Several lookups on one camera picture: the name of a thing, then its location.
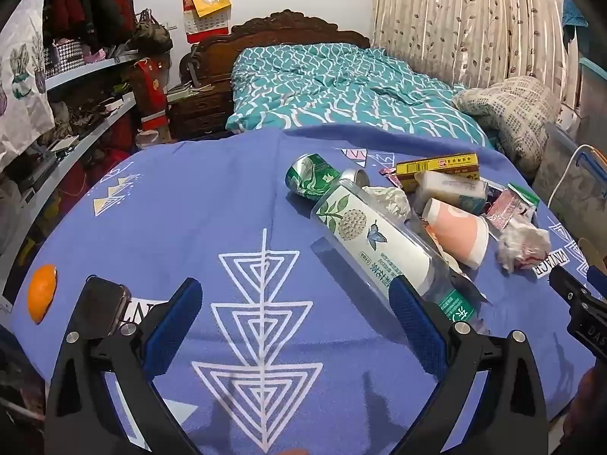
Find red gift bag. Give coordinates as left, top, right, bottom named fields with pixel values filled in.
left=133, top=57, right=170, bottom=132

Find crumpled white red wrapper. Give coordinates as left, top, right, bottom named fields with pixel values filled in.
left=495, top=220, right=553, bottom=273

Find camouflage handbag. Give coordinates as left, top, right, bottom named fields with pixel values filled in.
left=128, top=9, right=174, bottom=53

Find orange fruit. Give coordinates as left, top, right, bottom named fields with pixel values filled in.
left=27, top=264, right=58, bottom=325

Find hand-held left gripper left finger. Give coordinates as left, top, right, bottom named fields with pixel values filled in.
left=45, top=277, right=204, bottom=455

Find dark square device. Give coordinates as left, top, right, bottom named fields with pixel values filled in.
left=78, top=276, right=132, bottom=339

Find pink glitter wrapper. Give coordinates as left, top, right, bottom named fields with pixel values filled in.
left=486, top=190, right=522, bottom=231

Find grey storage shelf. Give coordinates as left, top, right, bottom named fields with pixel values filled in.
left=0, top=52, right=162, bottom=295

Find yellow flat box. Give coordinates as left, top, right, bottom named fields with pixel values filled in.
left=395, top=153, right=480, bottom=181

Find green white wrapper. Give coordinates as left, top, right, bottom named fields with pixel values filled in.
left=507, top=183, right=541, bottom=209

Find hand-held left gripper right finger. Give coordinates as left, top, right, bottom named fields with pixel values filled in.
left=388, top=275, right=553, bottom=455

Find crumpled white plastic bag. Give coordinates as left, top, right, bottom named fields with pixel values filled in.
left=363, top=185, right=412, bottom=221

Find pink paper cup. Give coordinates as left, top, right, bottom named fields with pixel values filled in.
left=422, top=198, right=490, bottom=268

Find red yellow wall calendar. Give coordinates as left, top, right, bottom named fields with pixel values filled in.
left=181, top=0, right=233, bottom=44

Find beige leaf print curtain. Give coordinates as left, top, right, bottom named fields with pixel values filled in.
left=372, top=0, right=565, bottom=91

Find white cable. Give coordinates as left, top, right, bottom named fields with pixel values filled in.
left=560, top=144, right=593, bottom=190

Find white plant print cloth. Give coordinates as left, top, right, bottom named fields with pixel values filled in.
left=0, top=0, right=55, bottom=166

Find dark wooden nightstand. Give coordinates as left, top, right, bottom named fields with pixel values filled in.
left=167, top=80, right=235, bottom=140

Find crushed green can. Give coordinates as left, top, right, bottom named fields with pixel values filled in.
left=285, top=153, right=371, bottom=202

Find bed with teal duvet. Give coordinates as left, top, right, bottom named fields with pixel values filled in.
left=225, top=42, right=494, bottom=147

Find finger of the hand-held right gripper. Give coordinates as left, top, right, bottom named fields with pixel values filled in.
left=585, top=265, right=607, bottom=297
left=549, top=265, right=599, bottom=306

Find beige patterned blanket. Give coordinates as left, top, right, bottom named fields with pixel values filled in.
left=450, top=75, right=563, bottom=176

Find carved wooden headboard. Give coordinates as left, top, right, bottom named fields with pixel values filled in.
left=179, top=8, right=371, bottom=83

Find person's right forearm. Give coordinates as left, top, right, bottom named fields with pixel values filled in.
left=562, top=365, right=607, bottom=455

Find clear bottle with white label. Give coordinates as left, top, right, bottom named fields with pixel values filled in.
left=310, top=182, right=489, bottom=333

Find blue printed tablecloth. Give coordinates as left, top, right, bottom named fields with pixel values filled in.
left=9, top=123, right=607, bottom=455

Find hanging dark red clothes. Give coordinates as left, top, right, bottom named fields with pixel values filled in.
left=45, top=0, right=138, bottom=48

